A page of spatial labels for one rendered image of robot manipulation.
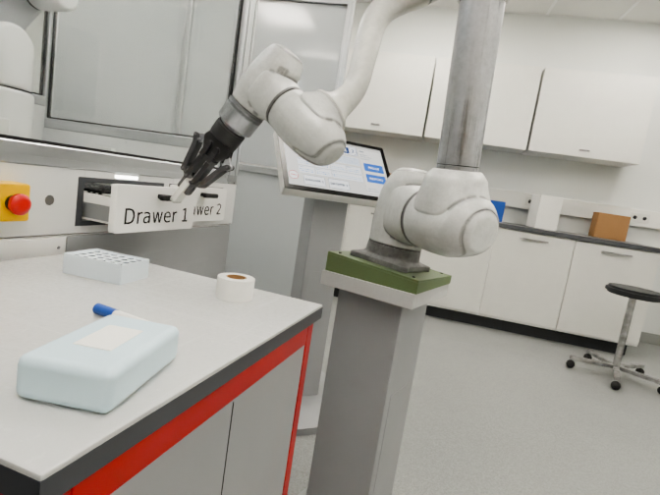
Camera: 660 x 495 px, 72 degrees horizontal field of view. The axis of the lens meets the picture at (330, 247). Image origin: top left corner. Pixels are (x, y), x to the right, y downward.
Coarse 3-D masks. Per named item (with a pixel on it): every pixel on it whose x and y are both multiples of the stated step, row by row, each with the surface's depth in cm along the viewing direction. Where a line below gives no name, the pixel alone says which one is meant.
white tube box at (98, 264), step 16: (64, 256) 85; (80, 256) 84; (96, 256) 87; (112, 256) 89; (128, 256) 91; (64, 272) 86; (80, 272) 85; (96, 272) 84; (112, 272) 83; (128, 272) 85; (144, 272) 90
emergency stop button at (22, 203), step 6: (12, 198) 82; (18, 198) 83; (24, 198) 84; (12, 204) 82; (18, 204) 83; (24, 204) 84; (30, 204) 85; (12, 210) 83; (18, 210) 83; (24, 210) 84
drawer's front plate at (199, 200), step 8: (200, 192) 145; (208, 192) 149; (216, 192) 154; (224, 192) 158; (200, 200) 146; (208, 200) 150; (216, 200) 154; (224, 200) 159; (216, 208) 155; (224, 208) 160; (200, 216) 147; (208, 216) 152; (216, 216) 156
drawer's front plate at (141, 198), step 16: (112, 192) 100; (128, 192) 103; (144, 192) 108; (160, 192) 113; (192, 192) 126; (112, 208) 101; (144, 208) 109; (160, 208) 114; (176, 208) 120; (192, 208) 127; (112, 224) 101; (128, 224) 105; (144, 224) 110; (160, 224) 116; (176, 224) 122
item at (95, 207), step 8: (88, 192) 106; (96, 192) 134; (88, 200) 105; (96, 200) 104; (104, 200) 104; (88, 208) 105; (96, 208) 104; (104, 208) 103; (88, 216) 105; (96, 216) 104; (104, 216) 104
